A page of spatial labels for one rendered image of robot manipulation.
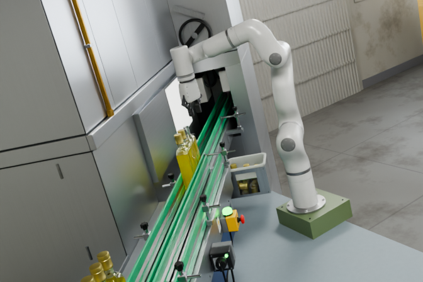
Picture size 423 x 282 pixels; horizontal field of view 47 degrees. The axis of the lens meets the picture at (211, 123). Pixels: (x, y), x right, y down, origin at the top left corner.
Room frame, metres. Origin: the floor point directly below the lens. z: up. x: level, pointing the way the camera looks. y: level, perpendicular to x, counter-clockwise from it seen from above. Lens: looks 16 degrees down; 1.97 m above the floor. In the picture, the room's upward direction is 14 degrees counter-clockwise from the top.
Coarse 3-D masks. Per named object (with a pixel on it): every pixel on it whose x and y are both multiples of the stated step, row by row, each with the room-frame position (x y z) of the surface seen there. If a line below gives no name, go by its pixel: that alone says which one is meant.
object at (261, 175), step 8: (256, 168) 2.38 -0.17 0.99; (264, 168) 2.37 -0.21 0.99; (232, 176) 2.41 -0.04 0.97; (240, 176) 2.40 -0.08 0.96; (248, 176) 2.39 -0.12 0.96; (256, 176) 2.38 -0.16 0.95; (264, 176) 2.37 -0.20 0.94; (240, 184) 2.40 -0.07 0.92; (248, 184) 2.39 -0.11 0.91; (256, 184) 2.39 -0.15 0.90; (264, 184) 2.37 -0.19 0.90; (240, 192) 2.41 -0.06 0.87; (248, 192) 2.40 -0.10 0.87; (256, 192) 2.39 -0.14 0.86; (264, 192) 2.38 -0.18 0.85
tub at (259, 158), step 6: (240, 156) 2.57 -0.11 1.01; (246, 156) 2.55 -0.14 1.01; (252, 156) 2.54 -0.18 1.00; (258, 156) 2.53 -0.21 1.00; (264, 156) 2.47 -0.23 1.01; (234, 162) 2.56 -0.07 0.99; (240, 162) 2.55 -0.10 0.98; (246, 162) 2.55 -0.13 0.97; (252, 162) 2.54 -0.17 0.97; (258, 162) 2.53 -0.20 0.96; (264, 162) 2.39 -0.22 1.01; (240, 168) 2.40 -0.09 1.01; (246, 168) 2.39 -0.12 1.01
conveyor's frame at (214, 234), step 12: (228, 120) 3.20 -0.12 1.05; (228, 144) 3.00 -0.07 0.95; (216, 156) 2.58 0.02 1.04; (228, 180) 2.30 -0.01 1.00; (228, 192) 2.23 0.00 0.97; (216, 204) 1.96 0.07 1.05; (228, 204) 2.17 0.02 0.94; (216, 216) 1.89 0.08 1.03; (216, 228) 1.84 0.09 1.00; (204, 240) 1.68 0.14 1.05; (216, 240) 1.79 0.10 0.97; (204, 252) 1.60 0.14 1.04; (204, 264) 1.56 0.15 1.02; (204, 276) 1.53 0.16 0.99
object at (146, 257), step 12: (216, 108) 3.34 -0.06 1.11; (204, 132) 2.84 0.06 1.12; (204, 144) 2.76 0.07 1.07; (180, 180) 2.16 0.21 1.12; (180, 192) 2.12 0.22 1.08; (168, 204) 1.92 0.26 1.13; (168, 216) 1.89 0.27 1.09; (156, 228) 1.72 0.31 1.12; (156, 240) 1.70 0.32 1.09; (144, 252) 1.56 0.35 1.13; (156, 252) 1.66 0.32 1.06; (144, 264) 1.54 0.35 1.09; (132, 276) 1.42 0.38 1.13; (144, 276) 1.50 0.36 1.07
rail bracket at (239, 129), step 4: (236, 108) 2.99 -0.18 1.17; (236, 112) 3.00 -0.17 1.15; (220, 116) 3.02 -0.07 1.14; (224, 116) 3.02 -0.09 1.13; (228, 116) 3.01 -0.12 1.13; (232, 116) 3.01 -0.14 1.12; (236, 116) 2.99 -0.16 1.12; (220, 120) 3.02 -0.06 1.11; (240, 128) 2.99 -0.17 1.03; (228, 132) 3.00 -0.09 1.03; (232, 132) 3.00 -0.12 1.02; (236, 132) 2.99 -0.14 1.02; (240, 132) 2.98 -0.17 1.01; (228, 136) 3.04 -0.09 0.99; (228, 140) 3.00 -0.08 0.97
